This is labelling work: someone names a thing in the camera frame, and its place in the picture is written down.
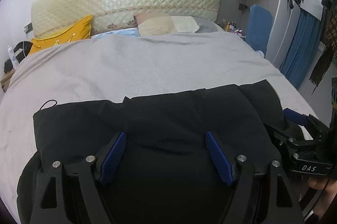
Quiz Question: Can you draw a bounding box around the wall socket of bed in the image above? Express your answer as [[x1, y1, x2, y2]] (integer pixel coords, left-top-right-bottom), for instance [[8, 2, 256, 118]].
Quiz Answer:
[[238, 3, 249, 11], [24, 23, 33, 33]]

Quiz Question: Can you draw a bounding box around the yellow pillow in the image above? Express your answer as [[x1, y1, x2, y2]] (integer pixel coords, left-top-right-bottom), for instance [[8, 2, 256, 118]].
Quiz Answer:
[[28, 15, 93, 55]]

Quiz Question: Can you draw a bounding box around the brown patterned scarf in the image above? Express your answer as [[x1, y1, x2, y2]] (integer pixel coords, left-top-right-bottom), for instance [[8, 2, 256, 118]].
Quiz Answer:
[[310, 8, 336, 88]]

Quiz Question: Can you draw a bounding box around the person's right hand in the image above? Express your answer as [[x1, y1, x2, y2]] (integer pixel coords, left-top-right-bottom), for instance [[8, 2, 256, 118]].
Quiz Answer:
[[308, 177, 336, 219]]

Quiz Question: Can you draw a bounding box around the wooden nightstand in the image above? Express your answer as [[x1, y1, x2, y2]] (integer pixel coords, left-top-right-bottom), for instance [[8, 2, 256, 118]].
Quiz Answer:
[[1, 68, 15, 93]]

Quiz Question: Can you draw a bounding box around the wall socket right of bed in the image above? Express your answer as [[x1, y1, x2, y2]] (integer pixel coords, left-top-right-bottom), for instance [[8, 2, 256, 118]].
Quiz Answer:
[[238, 3, 249, 11]]

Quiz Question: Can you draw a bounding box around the blue padded board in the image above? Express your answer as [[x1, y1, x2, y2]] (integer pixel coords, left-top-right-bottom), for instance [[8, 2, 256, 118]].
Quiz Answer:
[[245, 4, 273, 55]]

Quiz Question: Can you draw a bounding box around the light blue pillow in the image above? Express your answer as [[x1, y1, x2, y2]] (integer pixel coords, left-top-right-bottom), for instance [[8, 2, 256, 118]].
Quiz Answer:
[[91, 27, 139, 39]]

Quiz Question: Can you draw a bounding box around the white spray bottle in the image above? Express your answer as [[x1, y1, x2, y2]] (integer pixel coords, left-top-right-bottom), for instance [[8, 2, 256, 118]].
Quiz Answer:
[[7, 45, 19, 69]]

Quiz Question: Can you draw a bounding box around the blue curtain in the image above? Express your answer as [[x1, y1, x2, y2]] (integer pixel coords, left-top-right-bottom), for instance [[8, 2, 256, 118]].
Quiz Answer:
[[280, 10, 323, 90]]

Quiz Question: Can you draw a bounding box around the wall socket left of bed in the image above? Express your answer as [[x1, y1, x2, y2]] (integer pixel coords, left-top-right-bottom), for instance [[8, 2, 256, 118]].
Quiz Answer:
[[24, 23, 33, 33]]

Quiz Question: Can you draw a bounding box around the black puffy jacket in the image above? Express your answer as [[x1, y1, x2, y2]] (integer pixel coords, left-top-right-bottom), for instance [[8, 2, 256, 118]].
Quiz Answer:
[[16, 80, 311, 224]]

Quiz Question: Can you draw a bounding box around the clutter of small items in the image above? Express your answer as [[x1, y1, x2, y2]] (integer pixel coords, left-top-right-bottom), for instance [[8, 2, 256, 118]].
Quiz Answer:
[[221, 19, 246, 40]]

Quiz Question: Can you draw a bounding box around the cream quilted headboard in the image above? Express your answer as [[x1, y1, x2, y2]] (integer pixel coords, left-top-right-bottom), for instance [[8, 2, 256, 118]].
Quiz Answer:
[[30, 0, 222, 39]]

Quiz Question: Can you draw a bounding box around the black bag on nightstand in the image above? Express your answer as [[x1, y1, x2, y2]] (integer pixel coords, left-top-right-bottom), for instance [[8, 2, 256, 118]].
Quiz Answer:
[[4, 41, 33, 73]]

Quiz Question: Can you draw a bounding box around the beige pillow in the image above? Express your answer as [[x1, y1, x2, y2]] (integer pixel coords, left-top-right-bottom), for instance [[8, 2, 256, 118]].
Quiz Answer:
[[134, 12, 200, 36]]

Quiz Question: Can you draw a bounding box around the grey pillow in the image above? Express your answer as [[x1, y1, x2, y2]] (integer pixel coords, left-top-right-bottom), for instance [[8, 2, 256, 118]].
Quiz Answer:
[[194, 17, 224, 33]]

